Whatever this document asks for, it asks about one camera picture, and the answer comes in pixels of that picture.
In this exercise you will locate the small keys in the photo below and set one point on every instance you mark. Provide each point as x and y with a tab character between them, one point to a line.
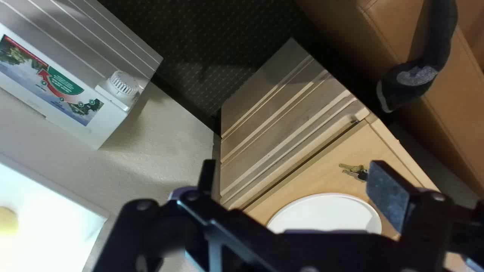
357	170

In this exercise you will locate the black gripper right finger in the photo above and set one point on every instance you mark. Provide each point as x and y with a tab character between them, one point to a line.
392	193

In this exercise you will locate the white wall radiator heater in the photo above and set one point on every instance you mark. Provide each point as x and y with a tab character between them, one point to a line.
74	62

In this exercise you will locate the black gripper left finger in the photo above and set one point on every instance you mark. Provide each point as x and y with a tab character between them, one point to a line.
208	176

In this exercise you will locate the light wood nightstand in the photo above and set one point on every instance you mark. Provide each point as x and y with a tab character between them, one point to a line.
288	128

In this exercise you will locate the dark sock on armrest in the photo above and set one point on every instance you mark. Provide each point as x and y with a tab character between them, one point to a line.
407	81

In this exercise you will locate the white round plate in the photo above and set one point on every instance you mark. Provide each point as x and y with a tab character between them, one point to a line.
327	211

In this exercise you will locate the tan leather armchair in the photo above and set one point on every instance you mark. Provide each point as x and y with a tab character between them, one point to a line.
377	34

